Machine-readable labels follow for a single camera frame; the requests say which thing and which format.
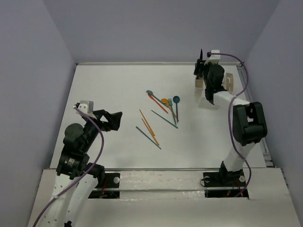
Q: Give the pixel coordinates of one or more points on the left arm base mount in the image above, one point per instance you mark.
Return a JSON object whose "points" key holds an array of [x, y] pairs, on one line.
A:
{"points": [[109, 188]]}

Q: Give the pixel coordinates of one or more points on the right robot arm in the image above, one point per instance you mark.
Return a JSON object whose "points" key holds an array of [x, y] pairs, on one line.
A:
{"points": [[247, 123]]}

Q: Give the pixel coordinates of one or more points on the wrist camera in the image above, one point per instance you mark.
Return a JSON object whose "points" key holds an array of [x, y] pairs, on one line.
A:
{"points": [[213, 57], [85, 107]]}

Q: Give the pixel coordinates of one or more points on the orange plastic knife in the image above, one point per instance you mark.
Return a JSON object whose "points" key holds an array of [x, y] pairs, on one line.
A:
{"points": [[151, 97]]}

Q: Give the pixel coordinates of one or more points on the orange chopstick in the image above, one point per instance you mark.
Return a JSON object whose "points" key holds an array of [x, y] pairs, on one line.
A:
{"points": [[146, 120], [150, 131]]}

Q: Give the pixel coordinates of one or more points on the blue plastic spoon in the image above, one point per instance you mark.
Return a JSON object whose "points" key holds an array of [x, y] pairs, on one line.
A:
{"points": [[176, 100]]}

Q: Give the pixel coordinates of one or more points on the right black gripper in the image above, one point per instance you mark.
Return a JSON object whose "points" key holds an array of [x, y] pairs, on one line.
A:
{"points": [[200, 65]]}

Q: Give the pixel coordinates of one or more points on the teal plastic fork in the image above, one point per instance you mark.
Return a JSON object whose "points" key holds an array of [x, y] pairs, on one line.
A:
{"points": [[171, 108]]}

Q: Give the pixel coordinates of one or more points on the white utensil organizer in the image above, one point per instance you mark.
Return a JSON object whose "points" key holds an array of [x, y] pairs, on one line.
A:
{"points": [[201, 93]]}

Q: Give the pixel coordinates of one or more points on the black handled steel knife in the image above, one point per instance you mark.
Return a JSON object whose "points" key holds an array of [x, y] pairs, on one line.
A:
{"points": [[201, 58]]}

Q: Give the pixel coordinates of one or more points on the green chopstick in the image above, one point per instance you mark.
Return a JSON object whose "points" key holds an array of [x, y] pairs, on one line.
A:
{"points": [[165, 119], [148, 137]]}

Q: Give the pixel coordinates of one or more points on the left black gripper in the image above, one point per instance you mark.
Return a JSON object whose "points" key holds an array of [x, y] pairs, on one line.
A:
{"points": [[99, 119]]}

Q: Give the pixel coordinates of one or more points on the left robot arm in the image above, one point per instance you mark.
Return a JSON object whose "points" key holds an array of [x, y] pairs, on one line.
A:
{"points": [[76, 177]]}

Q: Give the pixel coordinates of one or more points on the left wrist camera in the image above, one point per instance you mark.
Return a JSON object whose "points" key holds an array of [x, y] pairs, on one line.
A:
{"points": [[85, 107]]}

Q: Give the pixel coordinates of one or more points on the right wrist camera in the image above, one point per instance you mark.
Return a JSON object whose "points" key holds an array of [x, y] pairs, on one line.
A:
{"points": [[213, 57]]}

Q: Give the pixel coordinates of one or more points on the orange plastic spoon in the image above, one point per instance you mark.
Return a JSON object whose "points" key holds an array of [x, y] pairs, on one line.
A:
{"points": [[165, 102]]}

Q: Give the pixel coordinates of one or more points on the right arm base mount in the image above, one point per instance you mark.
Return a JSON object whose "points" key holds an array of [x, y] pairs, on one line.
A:
{"points": [[216, 188]]}

